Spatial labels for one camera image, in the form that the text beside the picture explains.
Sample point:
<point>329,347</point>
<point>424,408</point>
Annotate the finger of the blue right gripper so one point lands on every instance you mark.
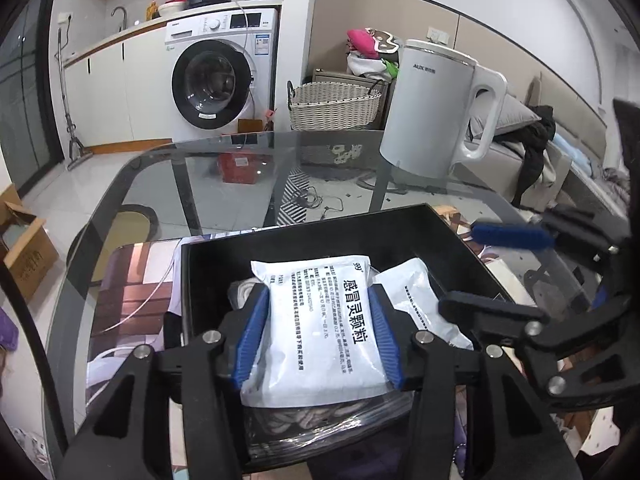
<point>514,236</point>

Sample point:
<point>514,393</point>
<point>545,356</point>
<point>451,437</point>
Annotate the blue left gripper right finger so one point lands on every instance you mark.
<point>382,314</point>

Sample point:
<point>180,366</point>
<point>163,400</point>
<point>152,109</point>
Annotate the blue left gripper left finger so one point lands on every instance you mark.
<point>254,316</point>

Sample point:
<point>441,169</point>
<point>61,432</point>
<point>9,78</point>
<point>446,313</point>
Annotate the silver medicine sachet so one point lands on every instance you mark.
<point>318,346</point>
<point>409,289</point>

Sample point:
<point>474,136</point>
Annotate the white copper-tipped cords bag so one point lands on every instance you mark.
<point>282,435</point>

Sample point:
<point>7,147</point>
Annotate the black open cardboard box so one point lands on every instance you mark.
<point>217,276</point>

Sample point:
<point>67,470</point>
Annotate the grey sofa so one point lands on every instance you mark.
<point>561,180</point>

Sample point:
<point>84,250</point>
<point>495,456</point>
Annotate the black clothes on sofa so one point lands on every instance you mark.
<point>534,138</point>

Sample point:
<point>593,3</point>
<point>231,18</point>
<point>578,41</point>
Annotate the anime print desk mat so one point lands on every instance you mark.
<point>139,300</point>

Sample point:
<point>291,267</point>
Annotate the grey cushion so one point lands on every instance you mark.
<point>514,115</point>

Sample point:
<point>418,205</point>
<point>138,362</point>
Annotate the white electric kettle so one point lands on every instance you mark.
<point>431,109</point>

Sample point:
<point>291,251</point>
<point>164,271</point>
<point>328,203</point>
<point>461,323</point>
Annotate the round floor mat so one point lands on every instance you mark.
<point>133,223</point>

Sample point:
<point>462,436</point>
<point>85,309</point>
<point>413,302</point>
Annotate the red box under table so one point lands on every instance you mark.
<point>239,168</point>

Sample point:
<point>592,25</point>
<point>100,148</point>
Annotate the white wicker basket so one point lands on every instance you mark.
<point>331,105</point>

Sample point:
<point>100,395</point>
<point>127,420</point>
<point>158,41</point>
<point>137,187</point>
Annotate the pile of colourful clothes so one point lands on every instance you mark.
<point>373,53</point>

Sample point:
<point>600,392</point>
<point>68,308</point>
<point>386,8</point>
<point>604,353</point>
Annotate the brown cardboard box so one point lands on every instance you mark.
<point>26,248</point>

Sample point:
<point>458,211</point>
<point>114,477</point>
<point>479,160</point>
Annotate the white front-load washing machine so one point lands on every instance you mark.
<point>222,73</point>

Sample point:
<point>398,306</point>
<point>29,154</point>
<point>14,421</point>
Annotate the white kitchen base cabinets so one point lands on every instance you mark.
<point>121,93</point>

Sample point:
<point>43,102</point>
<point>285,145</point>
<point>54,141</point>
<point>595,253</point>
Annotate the black framed glass door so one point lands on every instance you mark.
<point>29,137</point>

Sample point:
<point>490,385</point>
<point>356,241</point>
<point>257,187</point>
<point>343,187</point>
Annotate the yellow bottle on counter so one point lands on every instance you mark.
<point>151,11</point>

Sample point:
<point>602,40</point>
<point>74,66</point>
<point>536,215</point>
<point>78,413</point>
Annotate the kitchen faucet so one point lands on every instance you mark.
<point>122,17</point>

